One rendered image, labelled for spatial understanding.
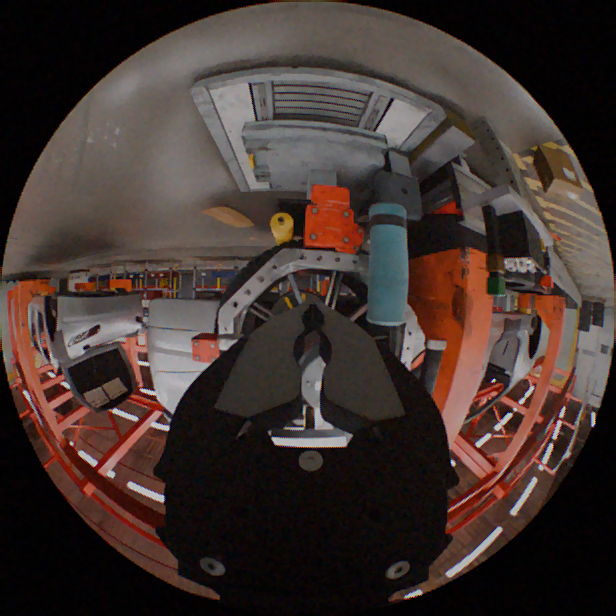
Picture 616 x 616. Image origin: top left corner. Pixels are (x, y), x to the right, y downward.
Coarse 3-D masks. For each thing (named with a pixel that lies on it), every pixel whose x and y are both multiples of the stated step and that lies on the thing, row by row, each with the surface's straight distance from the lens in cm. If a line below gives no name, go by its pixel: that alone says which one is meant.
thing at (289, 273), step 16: (288, 272) 57; (304, 272) 70; (320, 272) 72; (336, 272) 60; (352, 272) 59; (272, 288) 77; (336, 288) 60; (352, 288) 79; (256, 304) 60; (240, 320) 59; (352, 320) 62; (384, 336) 67; (304, 400) 69
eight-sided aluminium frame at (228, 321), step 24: (288, 264) 48; (312, 264) 49; (336, 264) 50; (360, 264) 51; (240, 288) 50; (264, 288) 53; (240, 312) 54; (408, 312) 57; (408, 336) 59; (408, 360) 62
